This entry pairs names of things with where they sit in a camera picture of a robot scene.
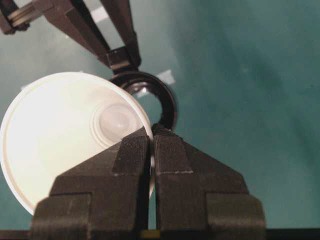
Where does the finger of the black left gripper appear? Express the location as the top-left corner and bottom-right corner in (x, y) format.
(101, 0), (142, 68)

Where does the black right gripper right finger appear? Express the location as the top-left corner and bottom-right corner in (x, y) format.
(152, 124), (266, 240)

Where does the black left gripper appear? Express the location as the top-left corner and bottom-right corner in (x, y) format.
(0, 0), (135, 73)

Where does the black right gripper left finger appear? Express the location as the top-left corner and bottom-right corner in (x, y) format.
(30, 134), (150, 240)

